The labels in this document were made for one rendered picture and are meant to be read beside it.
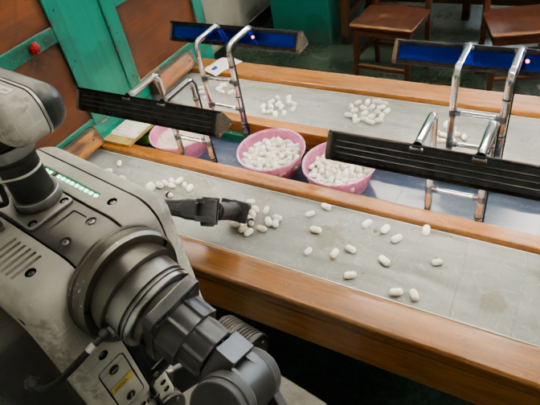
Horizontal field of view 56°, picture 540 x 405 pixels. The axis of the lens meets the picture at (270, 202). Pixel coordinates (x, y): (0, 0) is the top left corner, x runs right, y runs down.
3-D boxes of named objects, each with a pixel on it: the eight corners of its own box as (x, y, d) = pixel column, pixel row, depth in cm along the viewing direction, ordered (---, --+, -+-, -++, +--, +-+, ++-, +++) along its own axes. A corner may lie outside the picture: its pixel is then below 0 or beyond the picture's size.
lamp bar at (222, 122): (219, 138, 155) (214, 118, 150) (76, 110, 183) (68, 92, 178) (233, 124, 160) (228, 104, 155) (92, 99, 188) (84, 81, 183)
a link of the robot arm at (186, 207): (59, 218, 140) (62, 179, 140) (63, 217, 145) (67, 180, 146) (215, 229, 147) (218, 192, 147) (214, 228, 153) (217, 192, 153)
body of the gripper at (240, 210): (225, 197, 167) (212, 197, 160) (251, 204, 163) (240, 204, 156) (221, 216, 168) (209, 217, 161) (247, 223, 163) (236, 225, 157)
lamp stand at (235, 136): (251, 145, 214) (230, 45, 185) (212, 137, 223) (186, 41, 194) (272, 120, 226) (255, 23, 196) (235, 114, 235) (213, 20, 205)
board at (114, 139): (129, 147, 210) (128, 145, 210) (103, 141, 217) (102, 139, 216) (176, 105, 230) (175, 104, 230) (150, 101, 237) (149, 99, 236)
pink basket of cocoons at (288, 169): (304, 188, 188) (302, 168, 182) (235, 190, 193) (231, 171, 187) (310, 145, 208) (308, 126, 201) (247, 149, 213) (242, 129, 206)
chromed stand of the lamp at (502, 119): (497, 194, 171) (521, 74, 142) (437, 182, 180) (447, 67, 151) (508, 161, 183) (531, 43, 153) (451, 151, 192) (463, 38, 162)
